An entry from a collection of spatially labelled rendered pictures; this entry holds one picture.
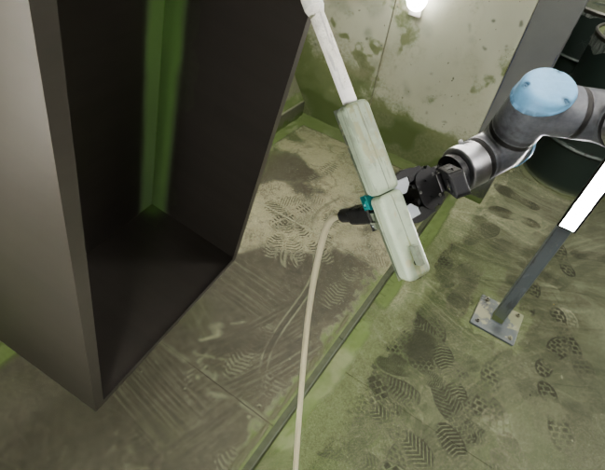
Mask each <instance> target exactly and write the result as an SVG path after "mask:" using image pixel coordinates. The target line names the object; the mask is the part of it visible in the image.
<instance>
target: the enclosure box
mask: <svg viewBox="0 0 605 470"><path fill-rule="evenodd" d="M310 23H311V20H310V17H309V16H308V15H307V14H306V13H305V11H304V8H303V7H302V4H301V1H300V0H0V340H1V341H2V342H3V343H5V344H6V345H7V346H8V347H9V348H10V349H12V350H13V351H14V352H16V353H17V354H19V355H20V356H21V357H23V358H24V359H25V360H27V361H28V362H30V363H31V364H32V365H34V366H35V367H37V368H38V369H39V370H41V371H42V372H43V373H45V374H46V375H47V376H49V377H50V378H51V379H53V380H54V381H56V382H57V383H58V384H60V385H61V387H63V388H64V389H65V390H67V391H68V392H69V393H71V394H73V395H74V396H75V397H77V398H78V399H79V400H81V401H82V402H83V403H85V404H86V405H87V406H89V407H90V408H92V409H93V410H94V411H97V410H98V409H99V408H100V407H101V406H102V405H103V404H104V402H105V401H106V400H107V399H108V398H109V397H110V396H111V395H112V394H113V393H114V392H115V390H116V389H117V388H118V387H119V386H120V385H121V384H122V383H123V382H124V380H125V379H126V378H127V377H128V376H129V375H130V374H131V373H132V372H133V371H134V369H135V368H136V367H137V366H138V365H140V364H141V363H142V362H143V360H144V359H145V358H146V357H147V356H148V355H149V354H150V353H151V352H152V351H153V350H154V348H155V347H156V346H157V345H158V344H159V343H160V342H161V341H162V340H163V338H164V337H165V336H166V335H167V334H168V333H169V332H170V331H171V330H172V329H173V327H174V326H175V325H176V324H177V323H178V322H179V321H180V320H181V319H182V318H183V316H184V315H185V314H186V313H187V312H188V311H189V310H190V309H191V308H192V307H193V305H194V304H195V303H196V302H197V301H198V300H199V299H200V298H201V297H202V295H203V294H204V293H205V292H206V291H207V290H208V289H209V288H210V287H211V286H212V285H213V283H214V282H215V281H216V280H217V279H218V278H219V277H220V276H221V275H222V273H223V272H224V271H225V270H226V269H227V268H228V267H229V266H230V265H231V264H232V262H233V261H234V260H235V259H236V256H237V253H238V251H239V248H240V245H241V239H242V236H243V233H244V230H245V228H246V225H247V222H248V218H249V215H250V212H251V210H252V207H253V204H254V198H255V195H256V192H257V190H258V187H259V184H260V181H261V177H262V174H263V171H264V169H265V166H266V163H267V160H268V154H269V151H270V149H271V146H272V143H273V140H274V137H275V133H276V130H277V128H278V125H279V122H280V119H281V116H282V110H283V108H284V105H285V102H286V99H287V96H288V93H289V89H290V87H291V84H292V81H293V78H294V75H295V72H296V67H297V64H298V61H299V58H300V55H301V52H302V49H303V46H304V43H305V40H306V37H307V34H308V31H309V26H310Z"/></svg>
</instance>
